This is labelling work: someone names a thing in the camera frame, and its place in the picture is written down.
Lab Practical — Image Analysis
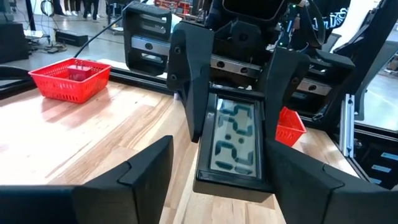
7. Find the black digital clock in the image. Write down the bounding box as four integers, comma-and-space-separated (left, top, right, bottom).
192, 90, 275, 203

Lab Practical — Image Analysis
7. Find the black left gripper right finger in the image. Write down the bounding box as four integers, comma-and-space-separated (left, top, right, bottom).
266, 139, 398, 224

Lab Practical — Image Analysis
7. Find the black equipment case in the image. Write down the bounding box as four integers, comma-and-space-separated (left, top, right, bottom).
0, 21, 30, 65
55, 29, 90, 48

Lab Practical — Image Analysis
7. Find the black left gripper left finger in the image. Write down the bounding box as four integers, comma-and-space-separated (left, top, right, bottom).
0, 135, 174, 224

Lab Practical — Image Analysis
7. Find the red plastic basket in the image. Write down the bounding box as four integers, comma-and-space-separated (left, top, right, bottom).
275, 106, 308, 148
27, 57, 112, 105

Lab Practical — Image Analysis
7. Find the red cube charger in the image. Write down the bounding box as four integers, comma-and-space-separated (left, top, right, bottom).
67, 63, 93, 82

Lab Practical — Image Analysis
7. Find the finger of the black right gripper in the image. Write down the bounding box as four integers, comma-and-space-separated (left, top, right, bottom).
264, 48, 311, 141
167, 21, 215, 142

